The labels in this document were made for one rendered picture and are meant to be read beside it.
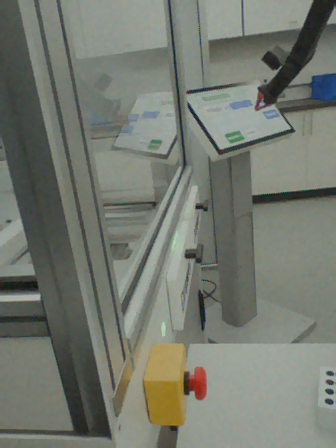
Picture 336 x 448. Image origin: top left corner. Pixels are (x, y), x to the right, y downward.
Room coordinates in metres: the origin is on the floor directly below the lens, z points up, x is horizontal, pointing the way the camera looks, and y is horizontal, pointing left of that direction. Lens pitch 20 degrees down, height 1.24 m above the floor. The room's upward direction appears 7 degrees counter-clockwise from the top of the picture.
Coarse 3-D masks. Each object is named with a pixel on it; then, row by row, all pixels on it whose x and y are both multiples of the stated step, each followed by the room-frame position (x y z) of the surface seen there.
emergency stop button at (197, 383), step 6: (198, 366) 0.41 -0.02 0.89; (198, 372) 0.40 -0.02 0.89; (204, 372) 0.40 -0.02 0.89; (192, 378) 0.40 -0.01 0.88; (198, 378) 0.39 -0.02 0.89; (204, 378) 0.39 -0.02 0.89; (192, 384) 0.39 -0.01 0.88; (198, 384) 0.39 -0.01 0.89; (204, 384) 0.39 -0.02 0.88; (192, 390) 0.39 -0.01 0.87; (198, 390) 0.38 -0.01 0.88; (204, 390) 0.38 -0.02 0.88; (198, 396) 0.38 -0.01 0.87; (204, 396) 0.39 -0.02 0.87
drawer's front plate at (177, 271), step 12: (180, 228) 0.83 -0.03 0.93; (180, 240) 0.75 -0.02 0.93; (180, 252) 0.69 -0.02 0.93; (180, 264) 0.66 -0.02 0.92; (192, 264) 0.84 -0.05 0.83; (168, 276) 0.60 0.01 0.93; (180, 276) 0.64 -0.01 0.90; (168, 288) 0.59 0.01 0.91; (180, 288) 0.63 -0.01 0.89; (168, 300) 0.60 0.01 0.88; (180, 300) 0.61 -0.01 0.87; (180, 312) 0.60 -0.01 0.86; (180, 324) 0.59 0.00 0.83
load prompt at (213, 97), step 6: (228, 90) 1.77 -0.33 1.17; (234, 90) 1.79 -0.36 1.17; (240, 90) 1.81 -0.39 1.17; (198, 96) 1.65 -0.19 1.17; (204, 96) 1.67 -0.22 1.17; (210, 96) 1.69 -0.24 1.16; (216, 96) 1.70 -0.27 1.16; (222, 96) 1.72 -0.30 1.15; (228, 96) 1.74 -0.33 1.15; (234, 96) 1.76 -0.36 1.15; (240, 96) 1.78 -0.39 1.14; (246, 96) 1.80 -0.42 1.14; (204, 102) 1.64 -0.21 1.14; (210, 102) 1.66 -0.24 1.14
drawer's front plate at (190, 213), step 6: (192, 192) 1.11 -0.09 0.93; (198, 192) 1.18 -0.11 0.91; (192, 198) 1.05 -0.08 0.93; (198, 198) 1.16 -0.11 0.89; (192, 204) 0.99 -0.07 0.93; (186, 210) 0.95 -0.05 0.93; (192, 210) 0.96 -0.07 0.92; (198, 210) 1.12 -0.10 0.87; (186, 216) 0.91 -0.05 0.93; (192, 216) 0.94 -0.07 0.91; (192, 222) 0.93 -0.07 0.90; (192, 228) 0.92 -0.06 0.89; (198, 228) 1.07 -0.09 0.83; (192, 234) 0.91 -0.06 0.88; (192, 240) 0.90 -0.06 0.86
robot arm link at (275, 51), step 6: (270, 48) 1.38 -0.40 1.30; (276, 48) 1.37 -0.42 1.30; (264, 54) 1.39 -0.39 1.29; (270, 54) 1.37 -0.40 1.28; (276, 54) 1.36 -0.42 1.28; (282, 54) 1.36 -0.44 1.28; (264, 60) 1.39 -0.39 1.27; (270, 60) 1.38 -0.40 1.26; (276, 60) 1.37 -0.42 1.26; (282, 60) 1.35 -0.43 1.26; (270, 66) 1.39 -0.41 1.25; (276, 66) 1.37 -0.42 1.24; (282, 66) 1.35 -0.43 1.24; (288, 66) 1.30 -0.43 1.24; (294, 66) 1.29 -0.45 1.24; (282, 72) 1.34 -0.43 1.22; (288, 72) 1.31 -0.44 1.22; (294, 72) 1.30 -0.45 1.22
